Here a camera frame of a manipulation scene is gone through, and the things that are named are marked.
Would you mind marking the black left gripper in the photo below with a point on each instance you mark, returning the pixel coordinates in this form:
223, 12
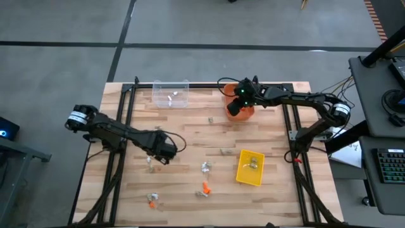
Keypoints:
163, 147

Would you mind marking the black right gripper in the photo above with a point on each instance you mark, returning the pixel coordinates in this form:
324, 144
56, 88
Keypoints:
248, 95

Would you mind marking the yellow plastic basket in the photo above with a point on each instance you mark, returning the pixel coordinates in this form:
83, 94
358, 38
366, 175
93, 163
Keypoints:
246, 177

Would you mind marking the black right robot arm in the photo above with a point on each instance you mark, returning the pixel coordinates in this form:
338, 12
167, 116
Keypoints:
300, 98

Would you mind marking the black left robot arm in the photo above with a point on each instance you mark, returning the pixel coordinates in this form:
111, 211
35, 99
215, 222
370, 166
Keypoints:
110, 130

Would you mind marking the orange plastic bin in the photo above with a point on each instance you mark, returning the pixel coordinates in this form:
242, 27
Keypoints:
248, 115

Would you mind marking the clear plastic bin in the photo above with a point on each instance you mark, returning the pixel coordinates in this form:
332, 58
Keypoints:
164, 104

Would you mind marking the white paper sheet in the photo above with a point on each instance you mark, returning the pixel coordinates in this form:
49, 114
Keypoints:
348, 155

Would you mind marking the grey desk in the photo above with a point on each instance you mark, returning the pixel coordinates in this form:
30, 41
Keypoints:
370, 95
383, 196

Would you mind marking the black metal pole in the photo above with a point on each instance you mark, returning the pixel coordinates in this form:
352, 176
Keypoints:
383, 47

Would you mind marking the black headset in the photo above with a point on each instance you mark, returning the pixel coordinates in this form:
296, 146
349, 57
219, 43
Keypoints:
395, 121

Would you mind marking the black laptop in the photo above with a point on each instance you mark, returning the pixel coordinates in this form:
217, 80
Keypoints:
400, 71

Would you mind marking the black box with blue light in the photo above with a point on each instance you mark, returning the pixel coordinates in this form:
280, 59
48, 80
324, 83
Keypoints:
9, 130

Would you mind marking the black caster wheel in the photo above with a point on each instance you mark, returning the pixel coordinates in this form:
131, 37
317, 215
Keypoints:
365, 201

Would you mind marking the backlit black keyboard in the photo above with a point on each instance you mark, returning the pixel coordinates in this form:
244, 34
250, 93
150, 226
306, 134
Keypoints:
392, 166

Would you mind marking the black metal table frame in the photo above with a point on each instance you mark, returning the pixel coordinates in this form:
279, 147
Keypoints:
205, 85

